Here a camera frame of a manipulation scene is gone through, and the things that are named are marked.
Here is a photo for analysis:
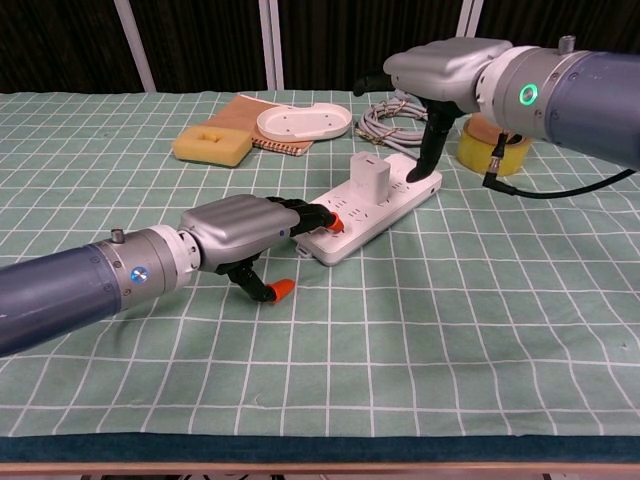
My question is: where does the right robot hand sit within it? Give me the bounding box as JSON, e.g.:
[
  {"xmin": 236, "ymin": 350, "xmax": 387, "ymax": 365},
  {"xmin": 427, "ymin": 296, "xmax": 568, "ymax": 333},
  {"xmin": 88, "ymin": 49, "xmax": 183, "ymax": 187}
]
[{"xmin": 352, "ymin": 37, "xmax": 514, "ymax": 184}]

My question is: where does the dark teal table underlay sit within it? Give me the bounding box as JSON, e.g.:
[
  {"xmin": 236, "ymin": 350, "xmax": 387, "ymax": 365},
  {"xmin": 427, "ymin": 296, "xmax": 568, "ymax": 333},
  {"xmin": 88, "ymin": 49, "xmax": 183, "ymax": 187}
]
[{"xmin": 0, "ymin": 433, "xmax": 640, "ymax": 465}]

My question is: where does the green checked tablecloth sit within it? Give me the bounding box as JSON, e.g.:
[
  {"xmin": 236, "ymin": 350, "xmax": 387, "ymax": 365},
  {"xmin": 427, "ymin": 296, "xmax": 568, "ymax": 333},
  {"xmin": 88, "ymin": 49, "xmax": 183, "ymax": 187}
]
[{"xmin": 0, "ymin": 89, "xmax": 640, "ymax": 440}]

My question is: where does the white oval plastic tray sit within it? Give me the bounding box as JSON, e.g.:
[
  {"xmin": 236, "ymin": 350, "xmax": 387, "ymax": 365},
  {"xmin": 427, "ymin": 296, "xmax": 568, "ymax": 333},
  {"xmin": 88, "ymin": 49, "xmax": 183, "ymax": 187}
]
[{"xmin": 256, "ymin": 101, "xmax": 352, "ymax": 143}]

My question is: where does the brown spiral notebook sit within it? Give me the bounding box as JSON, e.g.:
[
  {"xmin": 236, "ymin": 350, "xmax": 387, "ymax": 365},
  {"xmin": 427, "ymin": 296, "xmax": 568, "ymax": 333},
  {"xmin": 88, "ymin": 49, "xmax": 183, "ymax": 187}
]
[{"xmin": 202, "ymin": 93, "xmax": 315, "ymax": 158}]

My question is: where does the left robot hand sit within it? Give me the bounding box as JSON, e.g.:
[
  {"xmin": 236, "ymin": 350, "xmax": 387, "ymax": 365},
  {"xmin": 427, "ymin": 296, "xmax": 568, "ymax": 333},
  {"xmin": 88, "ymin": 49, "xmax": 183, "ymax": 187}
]
[{"xmin": 177, "ymin": 193, "xmax": 347, "ymax": 305}]

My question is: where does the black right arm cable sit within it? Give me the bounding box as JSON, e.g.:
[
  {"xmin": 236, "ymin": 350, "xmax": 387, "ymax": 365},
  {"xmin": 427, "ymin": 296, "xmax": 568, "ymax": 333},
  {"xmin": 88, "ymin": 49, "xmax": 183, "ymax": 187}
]
[{"xmin": 482, "ymin": 132, "xmax": 639, "ymax": 200}]

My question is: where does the grey cable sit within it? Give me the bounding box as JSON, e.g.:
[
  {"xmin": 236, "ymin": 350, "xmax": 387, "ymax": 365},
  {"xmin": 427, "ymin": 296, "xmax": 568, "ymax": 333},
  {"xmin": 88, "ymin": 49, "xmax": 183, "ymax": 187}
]
[{"xmin": 353, "ymin": 92, "xmax": 432, "ymax": 162}]

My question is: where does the yellow sponge block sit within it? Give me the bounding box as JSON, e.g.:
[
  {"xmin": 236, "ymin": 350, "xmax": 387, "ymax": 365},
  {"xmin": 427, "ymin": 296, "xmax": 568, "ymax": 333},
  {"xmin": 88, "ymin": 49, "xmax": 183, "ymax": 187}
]
[{"xmin": 171, "ymin": 124, "xmax": 253, "ymax": 169}]

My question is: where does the dark slatted screen panel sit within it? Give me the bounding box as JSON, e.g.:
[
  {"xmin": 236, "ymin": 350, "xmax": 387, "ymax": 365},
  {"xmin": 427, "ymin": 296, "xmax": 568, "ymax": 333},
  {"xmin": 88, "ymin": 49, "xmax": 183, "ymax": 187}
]
[
  {"xmin": 474, "ymin": 0, "xmax": 640, "ymax": 56},
  {"xmin": 0, "ymin": 0, "xmax": 143, "ymax": 95},
  {"xmin": 130, "ymin": 0, "xmax": 269, "ymax": 93},
  {"xmin": 277, "ymin": 0, "xmax": 465, "ymax": 93}
]

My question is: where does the white power strip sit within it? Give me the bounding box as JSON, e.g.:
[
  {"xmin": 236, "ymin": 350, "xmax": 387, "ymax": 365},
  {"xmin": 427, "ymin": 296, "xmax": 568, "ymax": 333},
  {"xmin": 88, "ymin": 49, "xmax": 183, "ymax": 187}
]
[{"xmin": 294, "ymin": 152, "xmax": 444, "ymax": 266}]

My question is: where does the yellow adhesive tape roll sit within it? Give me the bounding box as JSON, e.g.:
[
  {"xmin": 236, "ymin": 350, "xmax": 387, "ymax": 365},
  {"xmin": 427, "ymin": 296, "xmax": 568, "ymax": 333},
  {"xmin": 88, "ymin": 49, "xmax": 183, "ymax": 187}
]
[{"xmin": 455, "ymin": 124, "xmax": 531, "ymax": 177}]

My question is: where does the white plug adapter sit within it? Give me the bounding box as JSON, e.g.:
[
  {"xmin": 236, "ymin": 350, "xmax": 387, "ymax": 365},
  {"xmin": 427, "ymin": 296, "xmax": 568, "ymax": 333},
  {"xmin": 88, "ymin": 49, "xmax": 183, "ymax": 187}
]
[{"xmin": 349, "ymin": 153, "xmax": 393, "ymax": 204}]

